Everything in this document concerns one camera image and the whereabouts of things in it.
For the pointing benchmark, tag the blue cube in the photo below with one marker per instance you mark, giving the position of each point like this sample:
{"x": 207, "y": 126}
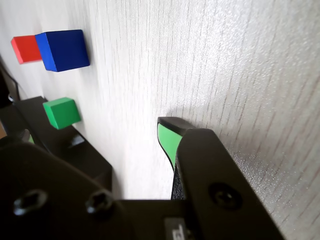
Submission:
{"x": 66, "y": 50}

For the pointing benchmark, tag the green cube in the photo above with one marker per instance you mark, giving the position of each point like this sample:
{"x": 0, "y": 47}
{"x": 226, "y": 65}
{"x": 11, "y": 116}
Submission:
{"x": 62, "y": 113}

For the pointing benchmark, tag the red cube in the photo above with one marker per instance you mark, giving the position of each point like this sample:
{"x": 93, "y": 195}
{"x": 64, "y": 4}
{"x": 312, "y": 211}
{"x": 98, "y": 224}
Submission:
{"x": 26, "y": 48}

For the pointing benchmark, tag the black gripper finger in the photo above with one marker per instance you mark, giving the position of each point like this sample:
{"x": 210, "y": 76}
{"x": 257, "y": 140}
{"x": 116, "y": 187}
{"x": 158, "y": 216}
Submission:
{"x": 207, "y": 160}
{"x": 45, "y": 180}

